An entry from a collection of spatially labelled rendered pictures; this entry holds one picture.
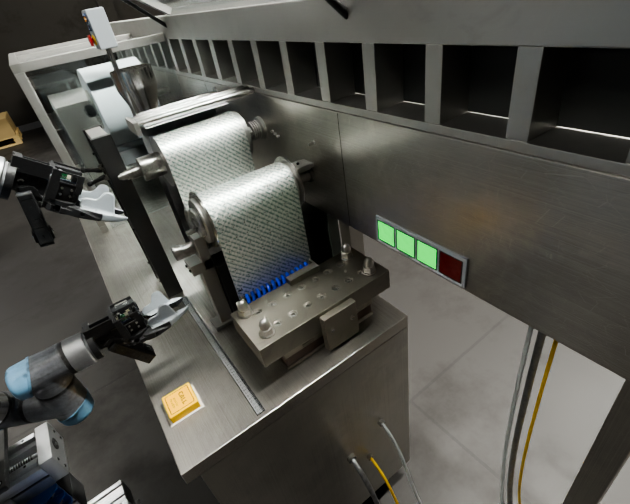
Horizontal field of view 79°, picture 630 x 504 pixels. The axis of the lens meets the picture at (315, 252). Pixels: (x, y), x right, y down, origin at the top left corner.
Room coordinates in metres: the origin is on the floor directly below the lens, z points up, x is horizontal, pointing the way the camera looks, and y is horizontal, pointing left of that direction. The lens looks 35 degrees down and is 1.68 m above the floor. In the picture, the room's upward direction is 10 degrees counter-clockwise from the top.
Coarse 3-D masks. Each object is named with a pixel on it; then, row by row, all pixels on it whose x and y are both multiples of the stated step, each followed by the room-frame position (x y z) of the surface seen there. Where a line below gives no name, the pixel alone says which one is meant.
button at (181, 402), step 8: (176, 392) 0.61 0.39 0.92; (184, 392) 0.60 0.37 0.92; (192, 392) 0.60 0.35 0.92; (168, 400) 0.59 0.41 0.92; (176, 400) 0.58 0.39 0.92; (184, 400) 0.58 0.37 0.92; (192, 400) 0.58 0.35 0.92; (168, 408) 0.57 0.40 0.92; (176, 408) 0.56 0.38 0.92; (184, 408) 0.56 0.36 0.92; (192, 408) 0.56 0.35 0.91; (176, 416) 0.55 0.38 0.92; (184, 416) 0.55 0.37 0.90
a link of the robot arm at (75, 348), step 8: (72, 336) 0.62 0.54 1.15; (80, 336) 0.62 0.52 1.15; (64, 344) 0.60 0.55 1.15; (72, 344) 0.60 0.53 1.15; (80, 344) 0.60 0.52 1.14; (64, 352) 0.58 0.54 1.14; (72, 352) 0.58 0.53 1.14; (80, 352) 0.59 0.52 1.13; (88, 352) 0.59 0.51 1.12; (72, 360) 0.57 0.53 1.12; (80, 360) 0.58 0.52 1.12; (88, 360) 0.58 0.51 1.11; (96, 360) 0.60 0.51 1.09; (80, 368) 0.58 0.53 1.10
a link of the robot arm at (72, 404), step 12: (72, 384) 0.57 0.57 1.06; (60, 396) 0.55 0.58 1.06; (72, 396) 0.56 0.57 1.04; (84, 396) 0.58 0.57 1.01; (24, 408) 0.55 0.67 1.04; (36, 408) 0.55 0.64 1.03; (48, 408) 0.54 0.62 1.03; (60, 408) 0.54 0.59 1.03; (72, 408) 0.55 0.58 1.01; (84, 408) 0.56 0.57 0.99; (36, 420) 0.54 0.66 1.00; (60, 420) 0.54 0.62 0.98; (72, 420) 0.54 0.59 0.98
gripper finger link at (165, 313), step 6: (162, 306) 0.68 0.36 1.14; (168, 306) 0.68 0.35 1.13; (186, 306) 0.71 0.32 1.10; (162, 312) 0.67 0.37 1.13; (168, 312) 0.68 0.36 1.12; (174, 312) 0.68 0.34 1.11; (180, 312) 0.69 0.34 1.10; (150, 318) 0.66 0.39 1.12; (156, 318) 0.67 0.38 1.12; (162, 318) 0.67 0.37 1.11; (168, 318) 0.67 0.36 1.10; (174, 318) 0.67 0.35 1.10; (150, 324) 0.66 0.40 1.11; (156, 324) 0.66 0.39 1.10
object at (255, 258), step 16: (272, 224) 0.86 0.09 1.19; (288, 224) 0.88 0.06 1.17; (240, 240) 0.81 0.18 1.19; (256, 240) 0.83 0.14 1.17; (272, 240) 0.85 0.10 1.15; (288, 240) 0.88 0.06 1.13; (304, 240) 0.90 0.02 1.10; (224, 256) 0.79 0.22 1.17; (240, 256) 0.81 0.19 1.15; (256, 256) 0.83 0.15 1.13; (272, 256) 0.85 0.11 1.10; (288, 256) 0.87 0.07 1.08; (304, 256) 0.89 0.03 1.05; (240, 272) 0.80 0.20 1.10; (256, 272) 0.82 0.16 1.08; (272, 272) 0.84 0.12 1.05; (288, 272) 0.86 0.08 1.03; (240, 288) 0.79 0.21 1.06
